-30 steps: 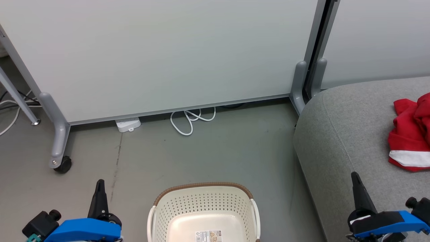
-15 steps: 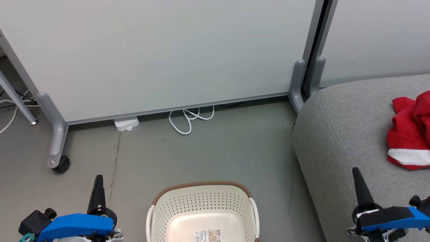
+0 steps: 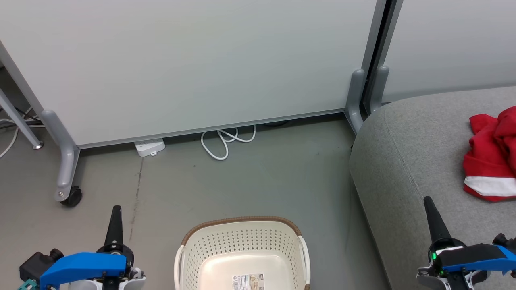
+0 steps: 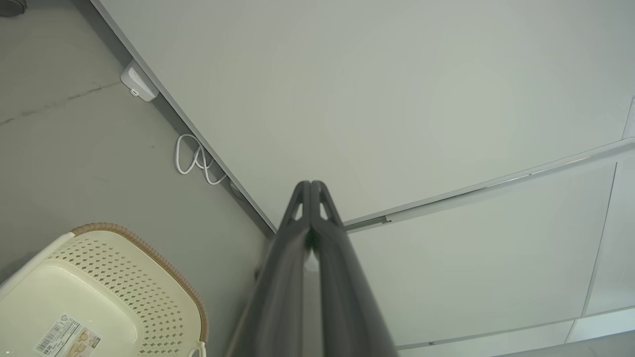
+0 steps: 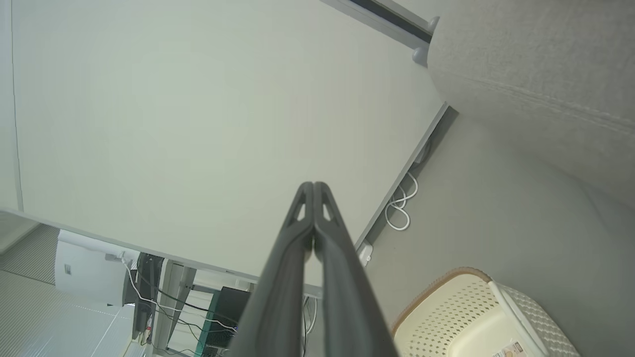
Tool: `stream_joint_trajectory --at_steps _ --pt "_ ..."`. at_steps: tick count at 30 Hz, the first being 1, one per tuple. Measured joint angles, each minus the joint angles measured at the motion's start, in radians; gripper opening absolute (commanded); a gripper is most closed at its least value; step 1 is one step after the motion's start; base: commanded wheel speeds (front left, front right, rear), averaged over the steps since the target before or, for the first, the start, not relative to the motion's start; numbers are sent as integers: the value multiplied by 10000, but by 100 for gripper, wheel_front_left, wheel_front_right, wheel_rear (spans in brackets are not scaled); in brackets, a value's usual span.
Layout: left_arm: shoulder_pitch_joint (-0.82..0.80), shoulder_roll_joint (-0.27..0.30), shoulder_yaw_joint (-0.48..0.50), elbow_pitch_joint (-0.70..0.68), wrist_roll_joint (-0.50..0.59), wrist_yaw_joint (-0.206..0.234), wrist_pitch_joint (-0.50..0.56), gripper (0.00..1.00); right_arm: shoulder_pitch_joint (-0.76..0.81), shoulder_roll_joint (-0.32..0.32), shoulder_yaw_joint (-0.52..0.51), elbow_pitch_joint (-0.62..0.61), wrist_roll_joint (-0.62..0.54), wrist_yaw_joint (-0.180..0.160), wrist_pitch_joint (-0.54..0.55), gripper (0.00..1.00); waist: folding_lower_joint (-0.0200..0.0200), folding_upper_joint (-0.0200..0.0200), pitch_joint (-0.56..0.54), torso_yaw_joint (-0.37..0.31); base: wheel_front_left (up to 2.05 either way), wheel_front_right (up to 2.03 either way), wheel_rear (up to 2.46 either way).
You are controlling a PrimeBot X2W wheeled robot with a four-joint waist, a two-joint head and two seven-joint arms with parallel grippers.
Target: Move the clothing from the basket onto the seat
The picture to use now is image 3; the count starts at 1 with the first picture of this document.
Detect wide white partition panel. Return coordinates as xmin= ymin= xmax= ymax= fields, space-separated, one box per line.
xmin=0 ymin=0 xmax=387 ymax=149

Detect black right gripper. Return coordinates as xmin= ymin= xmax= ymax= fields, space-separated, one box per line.
xmin=416 ymin=196 xmax=516 ymax=290

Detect looped white power cable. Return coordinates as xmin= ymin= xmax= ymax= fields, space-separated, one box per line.
xmin=200 ymin=125 xmax=257 ymax=161

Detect narrow white partition panel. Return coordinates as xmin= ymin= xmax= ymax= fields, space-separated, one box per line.
xmin=381 ymin=0 xmax=516 ymax=104

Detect grey partition foot with caster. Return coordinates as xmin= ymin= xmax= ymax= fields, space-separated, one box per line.
xmin=40 ymin=110 xmax=81 ymax=202

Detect thin white floor cable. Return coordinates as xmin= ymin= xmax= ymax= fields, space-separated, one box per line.
xmin=0 ymin=107 xmax=46 ymax=160

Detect red and white garment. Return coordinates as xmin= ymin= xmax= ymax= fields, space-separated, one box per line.
xmin=462 ymin=106 xmax=516 ymax=203

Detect grey metal table leg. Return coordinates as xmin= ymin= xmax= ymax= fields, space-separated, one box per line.
xmin=0 ymin=88 xmax=44 ymax=151

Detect printed basket label sticker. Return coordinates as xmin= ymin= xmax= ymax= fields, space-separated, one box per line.
xmin=232 ymin=273 xmax=265 ymax=290

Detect grey fabric sofa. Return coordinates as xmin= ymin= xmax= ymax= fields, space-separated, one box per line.
xmin=349 ymin=85 xmax=516 ymax=290

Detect cream perforated laundry basket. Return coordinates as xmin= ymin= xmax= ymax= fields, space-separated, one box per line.
xmin=174 ymin=216 xmax=311 ymax=290

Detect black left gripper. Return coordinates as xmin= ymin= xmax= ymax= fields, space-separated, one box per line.
xmin=19 ymin=205 xmax=146 ymax=290

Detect thin black floor cable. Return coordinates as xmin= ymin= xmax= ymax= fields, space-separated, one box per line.
xmin=0 ymin=108 xmax=43 ymax=130

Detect white power strip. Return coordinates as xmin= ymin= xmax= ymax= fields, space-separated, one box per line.
xmin=134 ymin=138 xmax=166 ymax=157

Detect black caster wheel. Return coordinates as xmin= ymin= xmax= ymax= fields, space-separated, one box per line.
xmin=60 ymin=186 xmax=83 ymax=208

